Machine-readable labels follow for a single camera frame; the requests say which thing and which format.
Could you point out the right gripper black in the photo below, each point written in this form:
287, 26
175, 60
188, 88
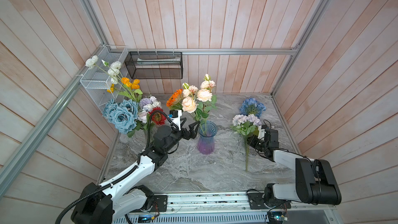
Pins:
251, 141

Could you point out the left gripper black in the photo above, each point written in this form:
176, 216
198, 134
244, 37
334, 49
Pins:
193, 133

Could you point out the blue purple glass vase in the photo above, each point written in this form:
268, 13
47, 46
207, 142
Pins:
206, 142

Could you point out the pale peach peony stem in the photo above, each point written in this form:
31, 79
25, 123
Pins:
189, 103

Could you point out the pink hydrangea bouquet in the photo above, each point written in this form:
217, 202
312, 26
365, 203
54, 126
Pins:
245, 126

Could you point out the red flower stem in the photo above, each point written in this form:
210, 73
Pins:
157, 117

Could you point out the peach pink rose stem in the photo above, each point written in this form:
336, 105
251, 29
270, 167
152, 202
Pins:
205, 99

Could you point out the blue hydrangea stem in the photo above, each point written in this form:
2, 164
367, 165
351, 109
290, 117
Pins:
252, 107

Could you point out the pink lilac mixed bouquet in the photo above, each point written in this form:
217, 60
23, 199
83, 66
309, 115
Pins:
147, 104

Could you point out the teal blue rose bunch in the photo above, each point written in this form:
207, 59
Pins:
122, 115

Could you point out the yellow orange flower stem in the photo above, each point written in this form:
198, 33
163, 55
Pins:
127, 88

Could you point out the white flower stem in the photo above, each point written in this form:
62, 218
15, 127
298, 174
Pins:
112, 70

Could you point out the clear grey glass vase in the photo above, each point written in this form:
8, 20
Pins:
150, 134

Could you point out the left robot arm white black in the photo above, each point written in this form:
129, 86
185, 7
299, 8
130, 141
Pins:
112, 199

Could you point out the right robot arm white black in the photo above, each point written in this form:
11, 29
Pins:
314, 183

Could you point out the electronics board with leds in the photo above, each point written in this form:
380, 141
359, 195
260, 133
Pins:
276, 218

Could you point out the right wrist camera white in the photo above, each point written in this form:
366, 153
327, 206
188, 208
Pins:
262, 132

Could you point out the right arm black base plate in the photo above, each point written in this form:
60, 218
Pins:
259, 200

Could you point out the black mesh wall basket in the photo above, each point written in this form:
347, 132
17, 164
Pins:
154, 65

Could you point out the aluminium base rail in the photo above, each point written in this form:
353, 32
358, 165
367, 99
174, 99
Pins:
229, 207

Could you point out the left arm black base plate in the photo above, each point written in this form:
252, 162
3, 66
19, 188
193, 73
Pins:
157, 203

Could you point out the white wire shelf rack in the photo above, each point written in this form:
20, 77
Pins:
96, 83

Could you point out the horizontal aluminium frame bar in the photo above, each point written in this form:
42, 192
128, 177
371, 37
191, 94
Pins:
213, 51

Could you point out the left aluminium frame bar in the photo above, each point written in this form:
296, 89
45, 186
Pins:
54, 140

